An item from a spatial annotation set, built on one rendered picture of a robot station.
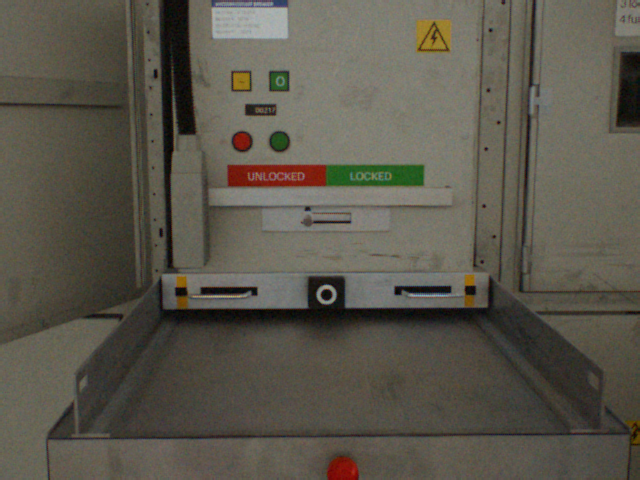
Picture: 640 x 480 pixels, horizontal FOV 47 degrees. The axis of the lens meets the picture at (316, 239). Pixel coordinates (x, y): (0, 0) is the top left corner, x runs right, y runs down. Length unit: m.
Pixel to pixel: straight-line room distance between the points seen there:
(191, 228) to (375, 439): 0.46
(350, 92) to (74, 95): 0.46
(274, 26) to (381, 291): 0.46
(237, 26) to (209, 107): 0.13
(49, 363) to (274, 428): 0.80
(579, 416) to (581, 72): 0.78
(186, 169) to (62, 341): 0.55
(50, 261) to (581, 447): 0.87
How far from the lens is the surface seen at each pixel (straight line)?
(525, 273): 1.50
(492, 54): 1.47
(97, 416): 0.88
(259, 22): 1.21
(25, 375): 1.58
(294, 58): 1.21
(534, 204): 1.48
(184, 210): 1.11
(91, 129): 1.37
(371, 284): 1.23
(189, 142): 1.13
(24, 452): 1.64
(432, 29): 1.23
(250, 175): 1.21
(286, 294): 1.23
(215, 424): 0.84
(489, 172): 1.47
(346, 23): 1.22
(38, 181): 1.28
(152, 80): 1.45
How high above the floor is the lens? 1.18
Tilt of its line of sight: 9 degrees down
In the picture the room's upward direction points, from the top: straight up
